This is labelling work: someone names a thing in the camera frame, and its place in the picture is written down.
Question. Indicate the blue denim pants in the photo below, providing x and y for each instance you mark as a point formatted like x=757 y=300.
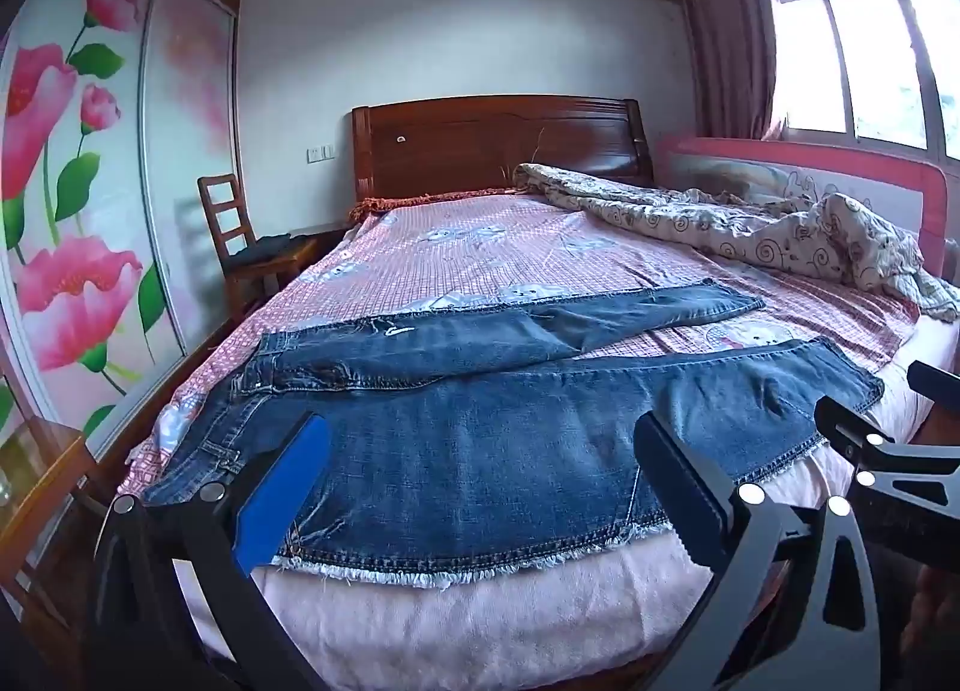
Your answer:
x=487 y=451

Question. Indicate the wooden chair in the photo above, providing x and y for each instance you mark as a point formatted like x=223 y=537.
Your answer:
x=225 y=211

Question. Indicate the white wall socket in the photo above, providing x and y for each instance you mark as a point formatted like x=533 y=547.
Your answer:
x=320 y=152

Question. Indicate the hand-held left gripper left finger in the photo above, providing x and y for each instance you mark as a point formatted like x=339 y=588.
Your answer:
x=281 y=488

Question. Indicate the wooden side table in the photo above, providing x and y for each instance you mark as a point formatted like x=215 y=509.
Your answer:
x=45 y=481

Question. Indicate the swirl patterned quilt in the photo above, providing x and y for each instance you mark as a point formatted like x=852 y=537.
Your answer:
x=720 y=226

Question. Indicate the maroon curtain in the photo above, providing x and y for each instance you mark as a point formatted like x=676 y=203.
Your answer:
x=731 y=23

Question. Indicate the pink checkered bed sheet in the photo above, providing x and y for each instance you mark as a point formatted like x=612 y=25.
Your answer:
x=465 y=263

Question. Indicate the pink bed guard rail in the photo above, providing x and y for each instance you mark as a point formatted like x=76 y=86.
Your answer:
x=750 y=169

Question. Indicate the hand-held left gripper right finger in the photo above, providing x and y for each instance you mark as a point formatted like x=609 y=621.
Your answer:
x=679 y=492

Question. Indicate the floral sliding door wardrobe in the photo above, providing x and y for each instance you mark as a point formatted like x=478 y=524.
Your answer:
x=82 y=211

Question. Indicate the wooden bed headboard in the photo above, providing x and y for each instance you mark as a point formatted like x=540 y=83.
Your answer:
x=487 y=143

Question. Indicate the dark cloth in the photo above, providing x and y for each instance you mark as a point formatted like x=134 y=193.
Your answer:
x=266 y=248

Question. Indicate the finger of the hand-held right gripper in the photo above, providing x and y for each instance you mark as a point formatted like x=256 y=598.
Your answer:
x=937 y=385
x=847 y=432

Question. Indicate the window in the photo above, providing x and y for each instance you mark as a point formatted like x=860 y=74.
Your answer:
x=862 y=60

